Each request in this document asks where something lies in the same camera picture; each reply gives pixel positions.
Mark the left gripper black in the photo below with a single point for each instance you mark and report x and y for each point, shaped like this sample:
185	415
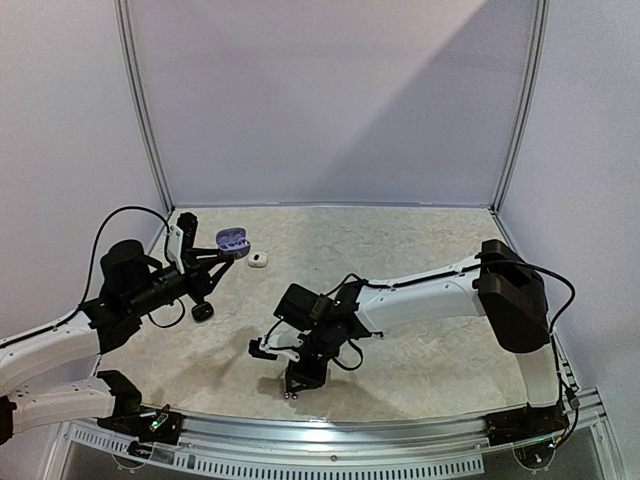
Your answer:
197	268

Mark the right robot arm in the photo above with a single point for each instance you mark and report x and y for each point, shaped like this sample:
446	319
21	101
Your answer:
495	284

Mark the black earbud charging case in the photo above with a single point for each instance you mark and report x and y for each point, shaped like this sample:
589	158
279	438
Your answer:
202	312

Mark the white earbud charging case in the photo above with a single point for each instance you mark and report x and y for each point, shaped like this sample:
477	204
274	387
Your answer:
257	260

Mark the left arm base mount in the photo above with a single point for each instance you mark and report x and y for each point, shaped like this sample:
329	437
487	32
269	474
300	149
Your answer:
146	424

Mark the aluminium front rail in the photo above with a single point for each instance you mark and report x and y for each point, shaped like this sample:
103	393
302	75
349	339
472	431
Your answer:
459	447

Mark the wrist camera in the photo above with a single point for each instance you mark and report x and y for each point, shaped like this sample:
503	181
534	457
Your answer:
180	238
285	345

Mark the left aluminium frame post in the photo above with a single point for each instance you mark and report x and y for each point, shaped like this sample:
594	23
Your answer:
140	105

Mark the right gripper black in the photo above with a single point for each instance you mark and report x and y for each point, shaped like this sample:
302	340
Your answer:
308	364

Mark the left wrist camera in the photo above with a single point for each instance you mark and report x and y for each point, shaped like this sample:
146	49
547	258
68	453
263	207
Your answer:
180	238

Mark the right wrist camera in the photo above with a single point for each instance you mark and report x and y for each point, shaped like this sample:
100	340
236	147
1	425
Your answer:
285	345

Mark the aluminium frame post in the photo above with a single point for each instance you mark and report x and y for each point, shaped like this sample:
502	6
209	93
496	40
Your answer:
525	100
140	105

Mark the right aluminium frame post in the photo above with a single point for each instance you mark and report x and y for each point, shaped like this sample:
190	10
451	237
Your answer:
525	100

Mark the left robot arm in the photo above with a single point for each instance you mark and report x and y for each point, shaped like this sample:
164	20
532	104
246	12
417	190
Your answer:
134	285

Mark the blue grey charging case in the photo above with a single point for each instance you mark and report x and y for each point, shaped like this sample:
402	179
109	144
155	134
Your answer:
232	242

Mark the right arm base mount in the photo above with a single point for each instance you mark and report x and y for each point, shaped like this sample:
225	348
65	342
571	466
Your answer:
524	423

